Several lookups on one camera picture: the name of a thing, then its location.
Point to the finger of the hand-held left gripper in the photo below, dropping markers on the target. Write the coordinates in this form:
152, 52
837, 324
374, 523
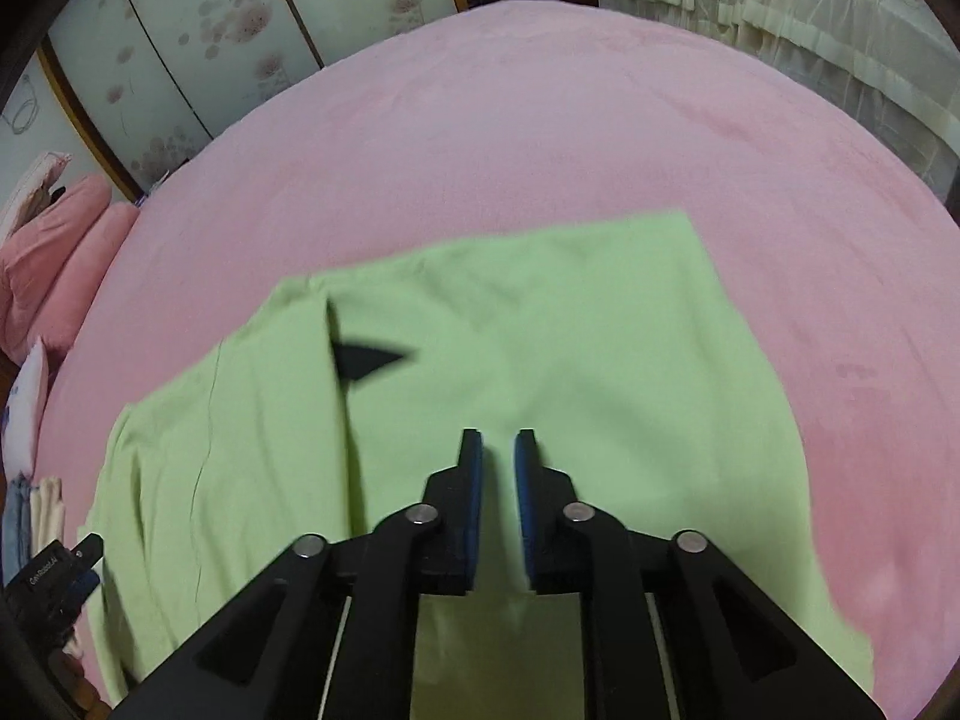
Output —
90, 546
82, 585

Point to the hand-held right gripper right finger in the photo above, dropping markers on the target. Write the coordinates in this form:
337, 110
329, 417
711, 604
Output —
525, 510

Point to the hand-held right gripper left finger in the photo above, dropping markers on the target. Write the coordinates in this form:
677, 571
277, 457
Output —
472, 510

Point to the light green t-shirt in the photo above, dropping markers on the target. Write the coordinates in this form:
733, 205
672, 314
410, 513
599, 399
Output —
525, 330

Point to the folded cream clothes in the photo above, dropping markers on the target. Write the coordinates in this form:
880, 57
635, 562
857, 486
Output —
49, 506

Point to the folded blue jeans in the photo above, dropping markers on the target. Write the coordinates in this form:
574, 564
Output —
16, 517

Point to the white printed pillow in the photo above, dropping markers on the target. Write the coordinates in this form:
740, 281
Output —
26, 405

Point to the pink pillows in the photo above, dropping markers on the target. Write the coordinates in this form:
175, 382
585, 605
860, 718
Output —
52, 255

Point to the pink lace-trimmed pillow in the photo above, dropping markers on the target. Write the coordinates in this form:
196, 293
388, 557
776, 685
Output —
34, 176

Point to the pink bed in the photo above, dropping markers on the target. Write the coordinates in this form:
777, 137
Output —
562, 105

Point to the beige covered furniture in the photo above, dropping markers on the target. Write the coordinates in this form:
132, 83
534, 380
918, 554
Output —
787, 7

